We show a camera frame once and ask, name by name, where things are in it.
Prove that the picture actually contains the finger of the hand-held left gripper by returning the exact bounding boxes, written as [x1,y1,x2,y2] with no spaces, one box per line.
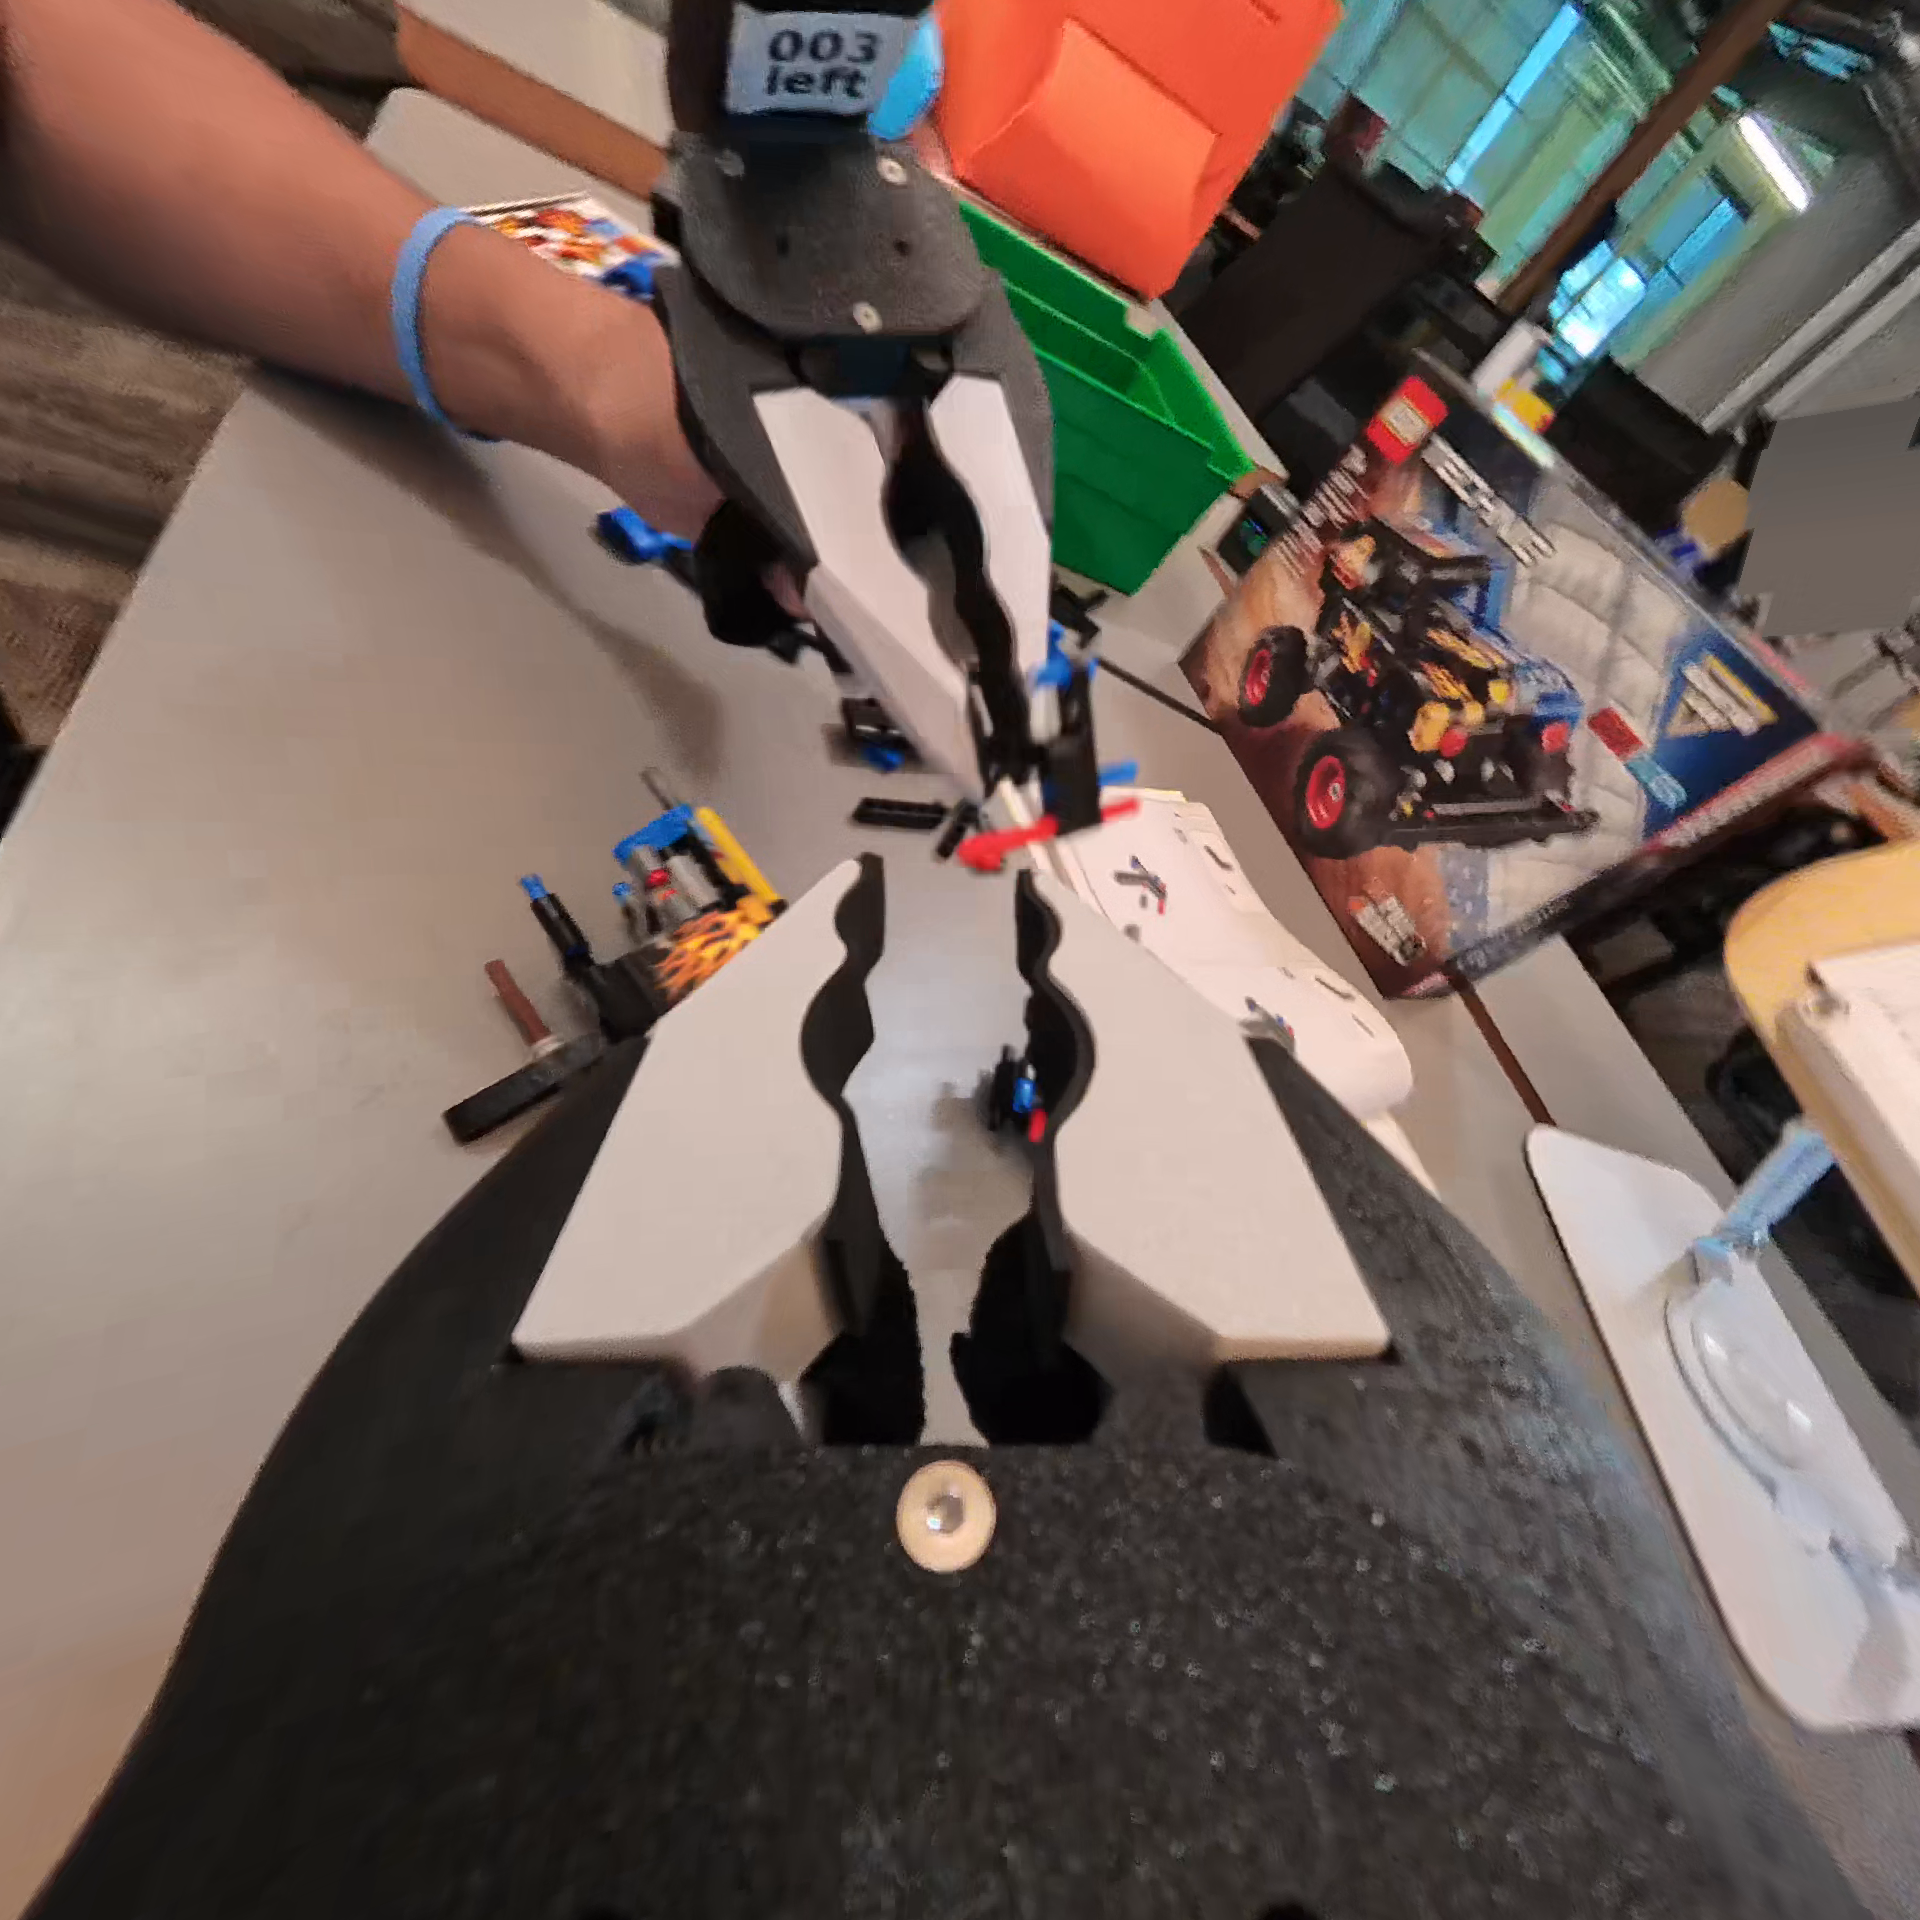
[746,391,1038,811]
[923,372,1060,714]

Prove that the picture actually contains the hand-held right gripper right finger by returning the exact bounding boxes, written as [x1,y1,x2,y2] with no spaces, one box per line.
[954,866,1395,1447]

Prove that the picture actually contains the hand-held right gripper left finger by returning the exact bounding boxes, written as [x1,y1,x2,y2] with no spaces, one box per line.
[511,855,924,1447]

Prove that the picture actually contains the black blue lego chassis assembly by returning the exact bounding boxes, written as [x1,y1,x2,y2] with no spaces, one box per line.
[937,623,1146,876]

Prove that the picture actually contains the person's left forearm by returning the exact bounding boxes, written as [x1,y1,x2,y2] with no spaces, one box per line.
[0,0,483,445]

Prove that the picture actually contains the black lego beam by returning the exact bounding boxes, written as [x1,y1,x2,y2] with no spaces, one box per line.
[443,1027,615,1146]

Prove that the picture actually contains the scattered black lego pieces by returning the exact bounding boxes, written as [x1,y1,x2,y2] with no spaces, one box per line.
[824,577,1121,842]

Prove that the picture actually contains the flame print lego assembly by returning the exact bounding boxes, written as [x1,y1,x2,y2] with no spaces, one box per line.
[517,803,791,1044]

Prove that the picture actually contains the lego sticker sheet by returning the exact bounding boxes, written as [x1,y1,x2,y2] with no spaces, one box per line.
[465,193,678,303]

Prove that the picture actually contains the lego instruction booklet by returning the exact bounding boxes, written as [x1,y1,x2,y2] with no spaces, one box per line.
[1035,786,1421,1121]

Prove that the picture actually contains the lego set box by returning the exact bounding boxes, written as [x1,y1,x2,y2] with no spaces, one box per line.
[1177,375,1878,1005]

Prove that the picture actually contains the person's left hand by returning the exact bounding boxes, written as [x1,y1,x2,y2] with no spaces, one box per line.
[463,263,727,531]

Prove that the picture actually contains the green plastic bin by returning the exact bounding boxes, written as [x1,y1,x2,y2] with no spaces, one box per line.
[956,202,1260,595]

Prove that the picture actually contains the small device green display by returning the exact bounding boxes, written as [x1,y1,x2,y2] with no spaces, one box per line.
[1214,487,1322,580]

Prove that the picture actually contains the orange box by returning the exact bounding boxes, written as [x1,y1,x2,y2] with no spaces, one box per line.
[914,0,1344,303]

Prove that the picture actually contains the blue wristband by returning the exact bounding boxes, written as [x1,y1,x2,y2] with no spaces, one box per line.
[391,202,504,449]

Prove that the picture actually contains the round wooden table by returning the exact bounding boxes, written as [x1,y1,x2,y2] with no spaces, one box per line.
[1724,840,1920,1248]

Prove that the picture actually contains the stack of white papers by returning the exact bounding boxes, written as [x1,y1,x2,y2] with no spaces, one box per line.
[1776,945,1920,1248]

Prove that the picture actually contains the black cable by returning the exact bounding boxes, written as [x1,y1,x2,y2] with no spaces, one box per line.
[1102,666,1225,733]

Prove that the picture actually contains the white base plate with lens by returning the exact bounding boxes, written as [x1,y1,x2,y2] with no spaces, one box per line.
[1526,1125,1920,1735]

